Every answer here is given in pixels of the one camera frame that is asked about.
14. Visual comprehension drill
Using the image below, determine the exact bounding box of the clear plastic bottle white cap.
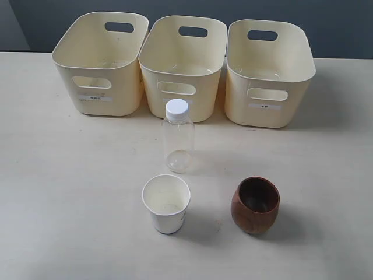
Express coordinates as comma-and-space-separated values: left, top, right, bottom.
162, 99, 195, 173

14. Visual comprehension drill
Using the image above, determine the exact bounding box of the white paper cup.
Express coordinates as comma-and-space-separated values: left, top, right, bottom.
142, 174, 191, 235

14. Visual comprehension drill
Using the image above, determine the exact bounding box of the brown wooden cup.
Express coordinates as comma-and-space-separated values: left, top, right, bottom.
230, 176, 280, 235

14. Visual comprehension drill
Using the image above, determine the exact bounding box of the middle cream plastic bin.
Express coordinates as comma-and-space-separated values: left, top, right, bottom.
139, 15, 228, 123

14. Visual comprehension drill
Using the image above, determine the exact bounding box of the cream plastic bin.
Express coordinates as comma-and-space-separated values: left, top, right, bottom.
139, 15, 228, 123
52, 12, 149, 117
224, 19, 316, 128

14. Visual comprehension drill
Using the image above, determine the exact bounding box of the right cream plastic bin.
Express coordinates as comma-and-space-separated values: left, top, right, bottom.
224, 19, 316, 128

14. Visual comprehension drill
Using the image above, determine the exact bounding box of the left cream plastic bin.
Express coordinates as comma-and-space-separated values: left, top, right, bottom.
52, 12, 149, 117

